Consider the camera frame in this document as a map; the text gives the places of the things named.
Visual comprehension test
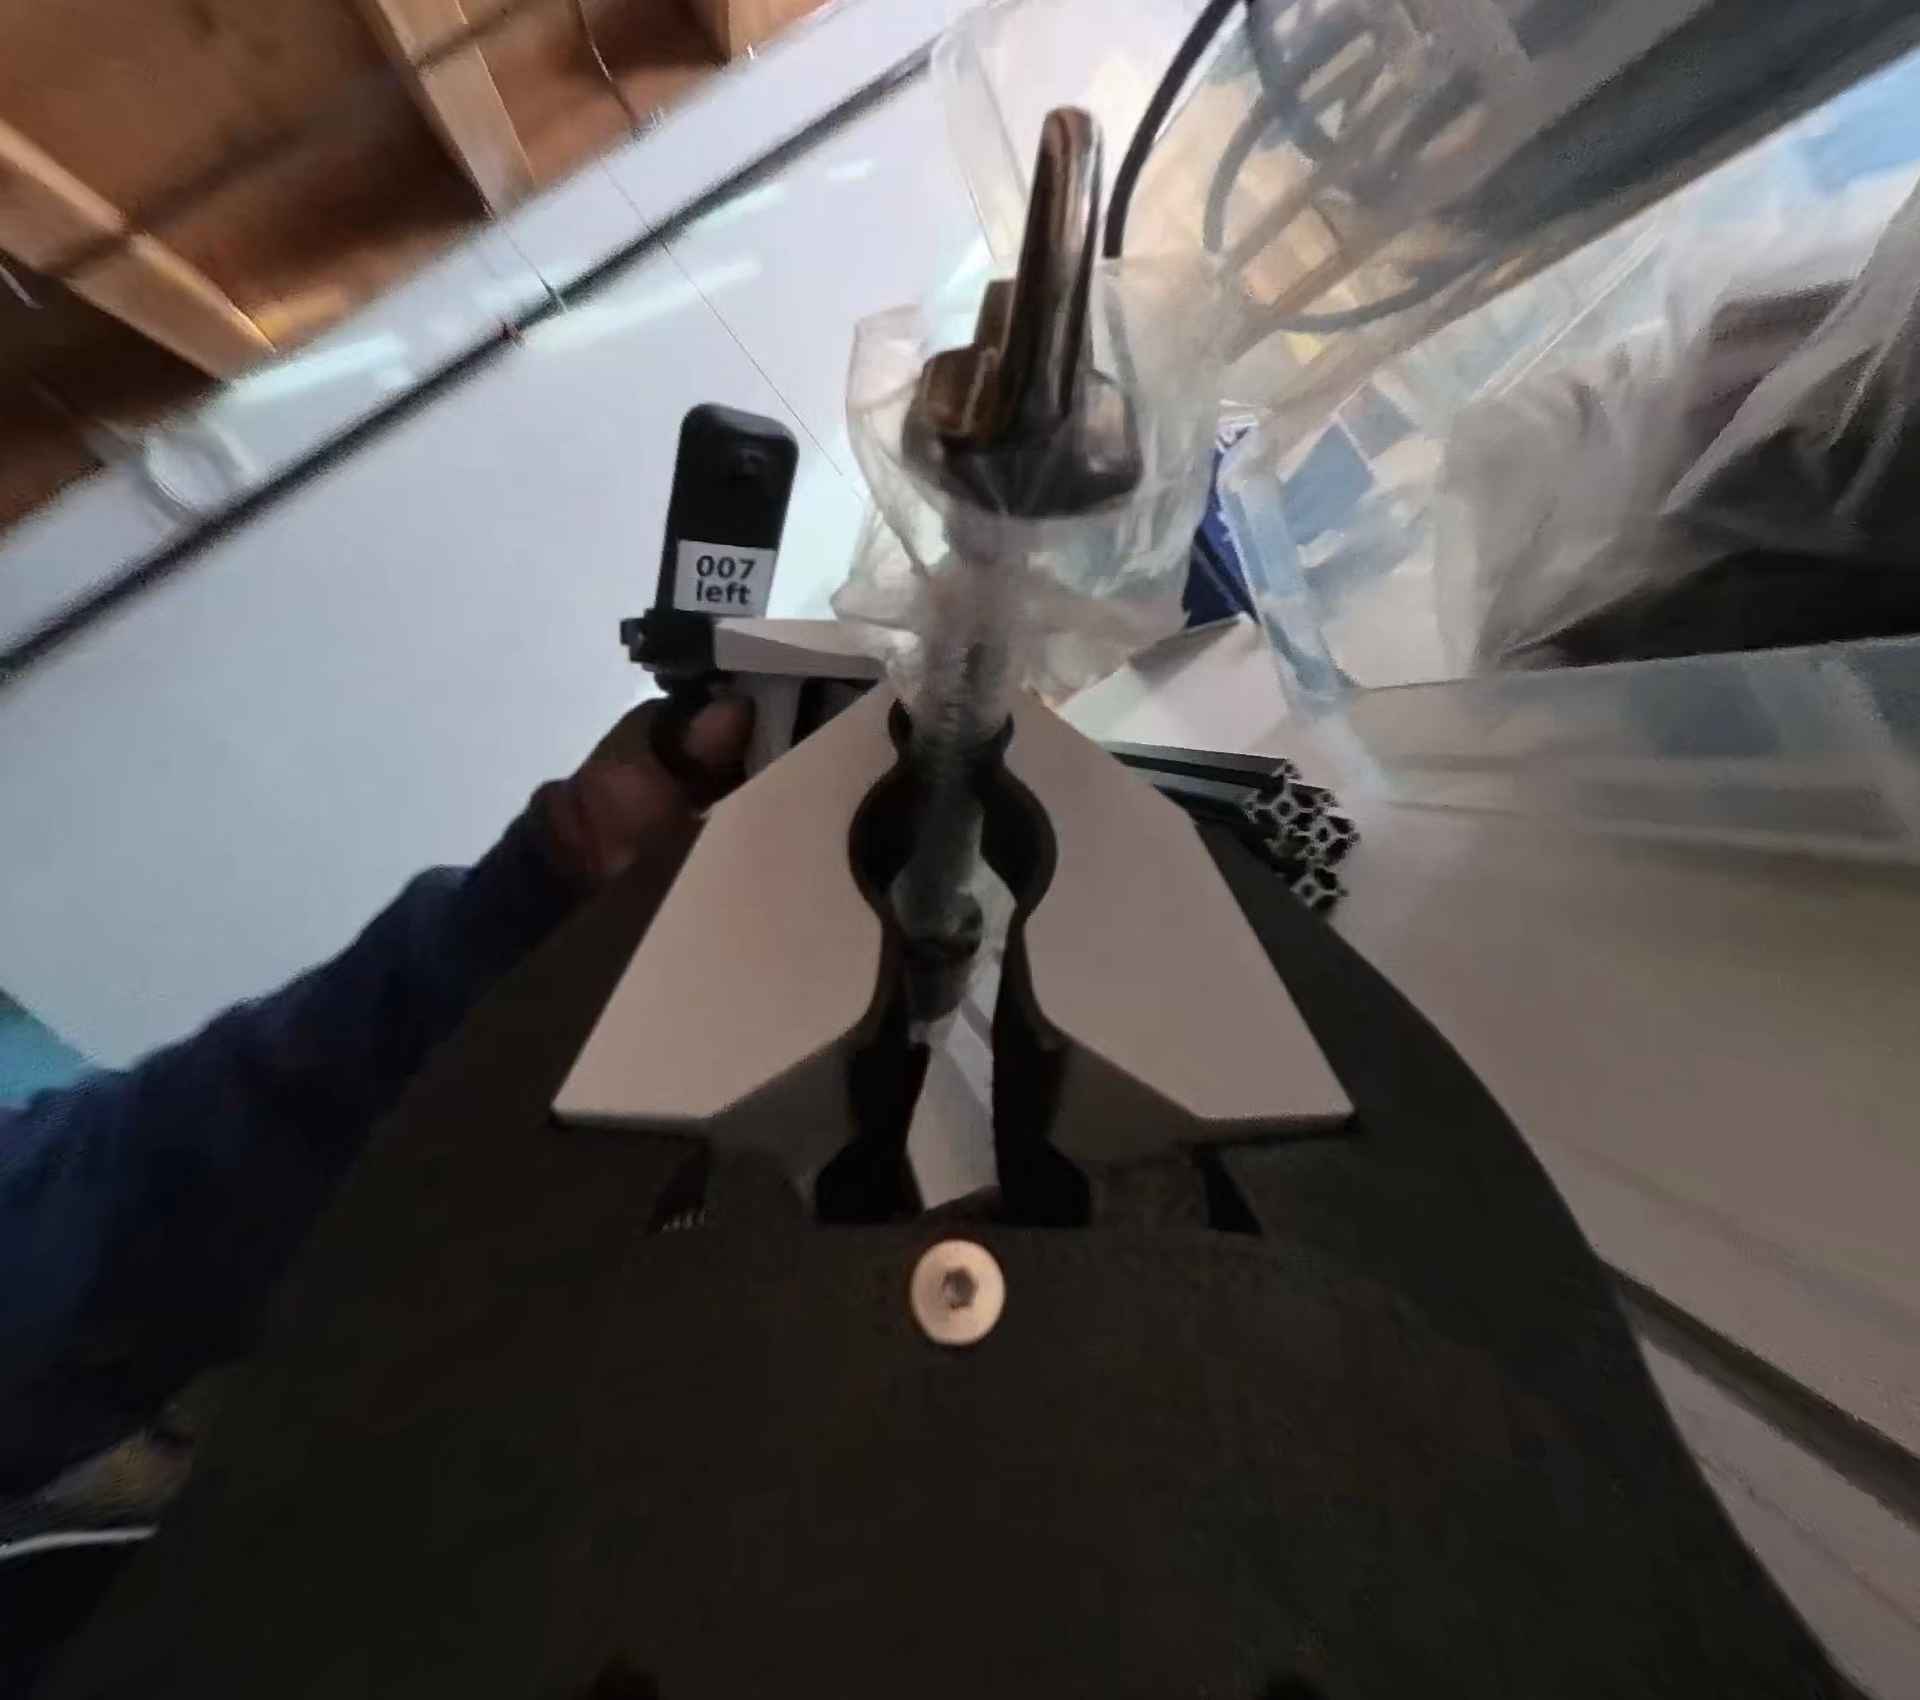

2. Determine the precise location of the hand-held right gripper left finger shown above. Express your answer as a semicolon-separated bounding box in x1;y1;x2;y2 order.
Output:
549;688;928;1220

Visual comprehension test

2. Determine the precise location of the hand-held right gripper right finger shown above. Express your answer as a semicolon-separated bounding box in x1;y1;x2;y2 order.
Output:
974;690;1358;1220

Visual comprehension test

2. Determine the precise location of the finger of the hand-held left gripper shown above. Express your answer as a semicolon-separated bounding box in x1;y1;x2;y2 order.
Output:
713;617;890;773

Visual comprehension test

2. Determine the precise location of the black C-clamp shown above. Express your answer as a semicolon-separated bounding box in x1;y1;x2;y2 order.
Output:
894;105;1148;1027

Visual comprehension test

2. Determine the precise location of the clear plastic clamp wrapper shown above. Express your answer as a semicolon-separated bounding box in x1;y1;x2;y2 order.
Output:
830;0;1256;719

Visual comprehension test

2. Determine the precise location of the grey desk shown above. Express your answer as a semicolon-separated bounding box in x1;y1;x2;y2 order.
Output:
1051;643;1920;1447

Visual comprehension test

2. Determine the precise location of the stack of black extrusion profiles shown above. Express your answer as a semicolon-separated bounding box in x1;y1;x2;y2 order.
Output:
1112;741;1361;915

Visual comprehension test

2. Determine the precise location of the clear plastic storage bin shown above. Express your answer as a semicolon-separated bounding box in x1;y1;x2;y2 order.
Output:
1127;0;1920;698

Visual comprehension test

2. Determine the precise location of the black braided cable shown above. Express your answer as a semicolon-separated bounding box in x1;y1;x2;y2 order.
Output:
1109;0;1358;237

